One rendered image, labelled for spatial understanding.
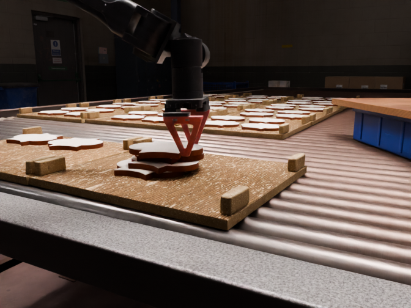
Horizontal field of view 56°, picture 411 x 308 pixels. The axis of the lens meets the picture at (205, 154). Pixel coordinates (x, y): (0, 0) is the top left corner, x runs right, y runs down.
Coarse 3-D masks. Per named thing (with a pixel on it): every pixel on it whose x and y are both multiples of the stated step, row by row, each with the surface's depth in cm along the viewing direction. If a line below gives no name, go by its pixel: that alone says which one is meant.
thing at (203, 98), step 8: (176, 72) 69; (184, 72) 68; (192, 72) 68; (200, 72) 69; (176, 80) 69; (184, 80) 68; (192, 80) 68; (200, 80) 69; (176, 88) 69; (184, 88) 69; (192, 88) 69; (200, 88) 70; (176, 96) 70; (184, 96) 69; (192, 96) 69; (200, 96) 70; (168, 104) 67; (184, 104) 71; (192, 104) 67; (200, 104) 67
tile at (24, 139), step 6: (12, 138) 104; (18, 138) 104; (24, 138) 104; (30, 138) 104; (36, 138) 104; (42, 138) 104; (48, 138) 104; (54, 138) 104; (60, 138) 109; (24, 144) 101; (30, 144) 102; (36, 144) 101; (42, 144) 101
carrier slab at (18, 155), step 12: (0, 144) 102; (12, 144) 102; (108, 144) 102; (120, 144) 102; (0, 156) 87; (12, 156) 87; (24, 156) 87; (36, 156) 87; (72, 156) 87; (84, 156) 87; (96, 156) 87; (108, 156) 88; (0, 168) 77; (12, 168) 77; (24, 168) 77; (12, 180) 73; (24, 180) 71
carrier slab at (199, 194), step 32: (96, 160) 84; (224, 160) 84; (256, 160) 84; (64, 192) 66; (96, 192) 62; (128, 192) 61; (160, 192) 61; (192, 192) 61; (224, 192) 61; (256, 192) 61; (224, 224) 50
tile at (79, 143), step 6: (72, 138) 104; (78, 138) 104; (48, 144) 98; (54, 144) 96; (60, 144) 96; (66, 144) 96; (72, 144) 96; (78, 144) 96; (84, 144) 96; (90, 144) 96; (96, 144) 96; (102, 144) 99; (72, 150) 94; (78, 150) 94
